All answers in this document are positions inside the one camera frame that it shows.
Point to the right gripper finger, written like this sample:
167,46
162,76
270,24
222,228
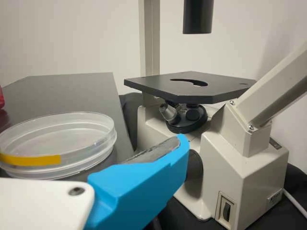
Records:
134,187

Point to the petri dish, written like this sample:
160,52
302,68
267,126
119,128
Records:
55,141

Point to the cream microscope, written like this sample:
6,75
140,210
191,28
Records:
230,167

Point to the black platform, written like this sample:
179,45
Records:
62,93

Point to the red liquid bottle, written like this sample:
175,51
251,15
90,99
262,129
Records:
1,98

